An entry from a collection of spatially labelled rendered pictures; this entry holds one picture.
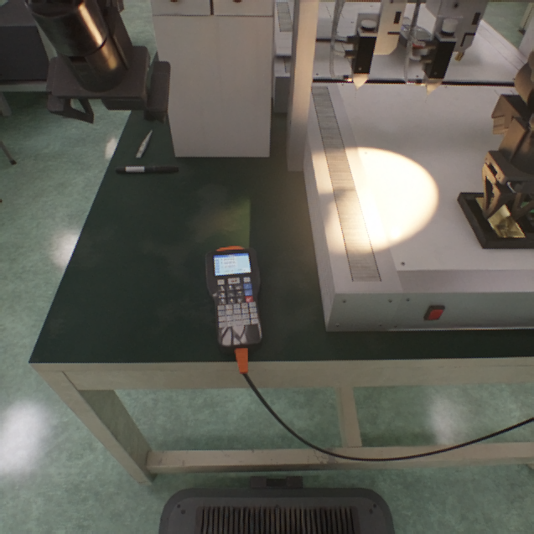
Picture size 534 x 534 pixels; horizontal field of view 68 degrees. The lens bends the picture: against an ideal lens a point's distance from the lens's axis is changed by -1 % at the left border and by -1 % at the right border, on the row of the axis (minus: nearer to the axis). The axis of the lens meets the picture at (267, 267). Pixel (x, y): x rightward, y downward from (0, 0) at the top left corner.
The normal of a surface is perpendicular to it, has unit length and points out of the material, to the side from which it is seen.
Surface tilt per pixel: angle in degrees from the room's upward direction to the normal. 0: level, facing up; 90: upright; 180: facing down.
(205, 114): 90
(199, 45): 90
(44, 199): 0
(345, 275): 0
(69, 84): 30
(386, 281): 0
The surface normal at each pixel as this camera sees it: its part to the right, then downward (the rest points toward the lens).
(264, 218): 0.02, -0.66
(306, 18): 0.03, 0.75
